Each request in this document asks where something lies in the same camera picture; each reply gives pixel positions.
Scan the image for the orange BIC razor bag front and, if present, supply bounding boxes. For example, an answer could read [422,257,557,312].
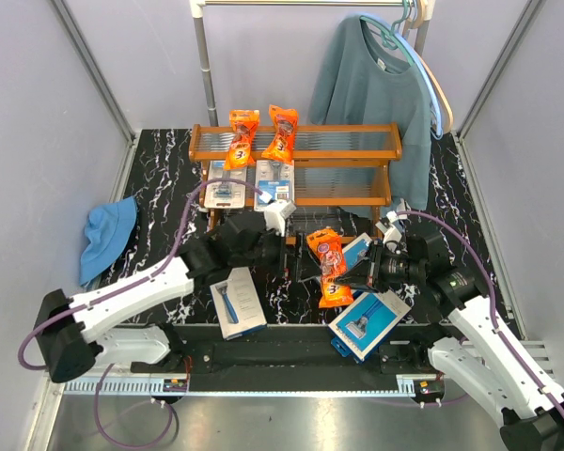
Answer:
[224,110,260,171]

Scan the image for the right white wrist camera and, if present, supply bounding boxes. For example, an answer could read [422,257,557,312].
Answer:
[375,211,402,252]

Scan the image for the wooden clothes hanger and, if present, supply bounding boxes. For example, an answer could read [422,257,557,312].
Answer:
[401,0,454,134]

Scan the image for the purple cable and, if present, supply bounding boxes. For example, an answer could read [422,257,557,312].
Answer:
[387,209,564,436]
[17,178,276,446]

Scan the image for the Gillette razor pack on shelf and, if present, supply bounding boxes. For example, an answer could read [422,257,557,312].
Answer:
[204,161,247,210]

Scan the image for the orange bic razor bag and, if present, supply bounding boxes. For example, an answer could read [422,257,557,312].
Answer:
[224,110,260,171]
[306,227,353,308]
[262,105,299,164]

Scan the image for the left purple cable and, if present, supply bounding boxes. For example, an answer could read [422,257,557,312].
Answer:
[17,178,276,446]

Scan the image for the light blue clothes hanger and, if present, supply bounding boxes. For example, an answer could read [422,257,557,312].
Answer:
[359,1,444,139]

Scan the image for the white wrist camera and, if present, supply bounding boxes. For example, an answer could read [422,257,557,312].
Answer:
[262,201,296,237]
[375,211,402,252]

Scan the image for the teal t-shirt on hanger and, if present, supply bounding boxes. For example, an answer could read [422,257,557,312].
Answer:
[308,14,431,210]

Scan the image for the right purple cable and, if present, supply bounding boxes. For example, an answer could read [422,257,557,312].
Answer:
[387,209,564,436]

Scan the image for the orange wooden three-tier shelf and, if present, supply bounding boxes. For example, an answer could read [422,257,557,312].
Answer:
[188,124,402,243]

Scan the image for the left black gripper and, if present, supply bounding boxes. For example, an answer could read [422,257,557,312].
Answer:
[231,223,321,282]

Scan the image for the white Harry's razor box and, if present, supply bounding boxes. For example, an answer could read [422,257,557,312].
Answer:
[210,268,267,340]

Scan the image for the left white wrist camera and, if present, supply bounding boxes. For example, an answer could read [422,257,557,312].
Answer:
[262,201,296,237]

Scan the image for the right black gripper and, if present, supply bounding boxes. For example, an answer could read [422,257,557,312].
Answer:
[337,240,425,294]

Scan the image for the blue razor box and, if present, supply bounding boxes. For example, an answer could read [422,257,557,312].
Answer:
[342,233,372,272]
[328,290,411,364]

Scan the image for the Gillette razor blister pack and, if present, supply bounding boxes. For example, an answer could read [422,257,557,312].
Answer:
[254,160,295,211]

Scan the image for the metal clothes rack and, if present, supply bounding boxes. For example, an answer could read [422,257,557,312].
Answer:
[189,1,415,126]

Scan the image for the blue cloth hat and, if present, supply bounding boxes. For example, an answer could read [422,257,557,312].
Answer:
[79,196,137,287]

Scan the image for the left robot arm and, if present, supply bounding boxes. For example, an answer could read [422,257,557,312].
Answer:
[29,204,291,383]

